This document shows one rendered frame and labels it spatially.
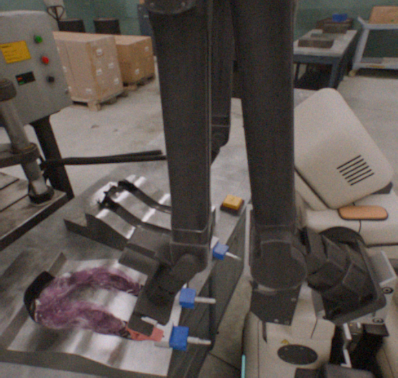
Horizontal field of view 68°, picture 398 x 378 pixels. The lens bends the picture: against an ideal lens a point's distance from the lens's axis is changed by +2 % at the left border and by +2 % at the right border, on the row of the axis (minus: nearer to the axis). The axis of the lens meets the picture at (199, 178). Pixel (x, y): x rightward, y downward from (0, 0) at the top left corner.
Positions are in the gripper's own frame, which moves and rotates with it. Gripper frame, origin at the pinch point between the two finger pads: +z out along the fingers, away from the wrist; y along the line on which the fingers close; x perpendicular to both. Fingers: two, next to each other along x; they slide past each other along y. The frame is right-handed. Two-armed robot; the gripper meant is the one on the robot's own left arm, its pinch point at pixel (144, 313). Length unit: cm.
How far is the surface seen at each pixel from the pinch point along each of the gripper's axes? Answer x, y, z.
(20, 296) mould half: -27.9, -5.2, 23.9
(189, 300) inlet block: 11.8, -12.4, 8.3
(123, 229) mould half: -12.8, -33.5, 18.0
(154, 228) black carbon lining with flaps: -3.6, -36.4, 14.8
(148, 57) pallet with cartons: -123, -513, 126
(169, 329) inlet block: 8.4, -3.4, 8.6
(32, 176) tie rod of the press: -56, -55, 37
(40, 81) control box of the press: -74, -84, 12
